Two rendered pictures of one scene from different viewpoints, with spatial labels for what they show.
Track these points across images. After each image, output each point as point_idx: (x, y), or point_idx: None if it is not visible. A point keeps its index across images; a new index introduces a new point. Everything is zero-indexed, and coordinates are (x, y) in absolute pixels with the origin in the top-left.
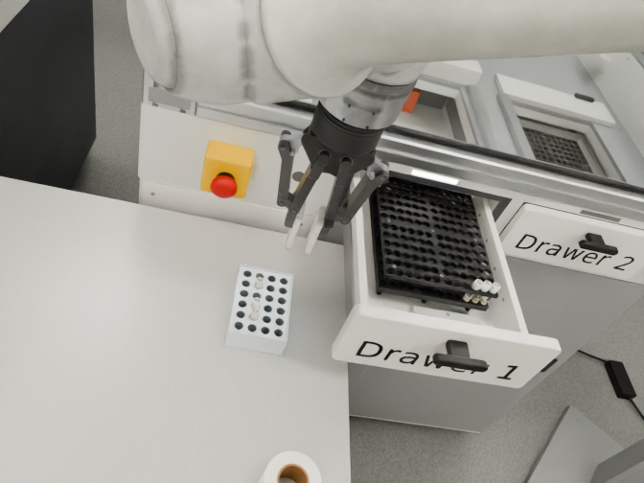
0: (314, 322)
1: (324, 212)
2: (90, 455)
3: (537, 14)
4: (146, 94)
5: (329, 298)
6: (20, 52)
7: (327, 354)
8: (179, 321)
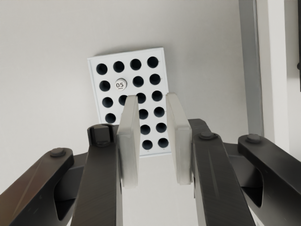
0: (204, 86)
1: (189, 149)
2: None
3: None
4: None
5: (219, 41)
6: None
7: (225, 123)
8: (56, 138)
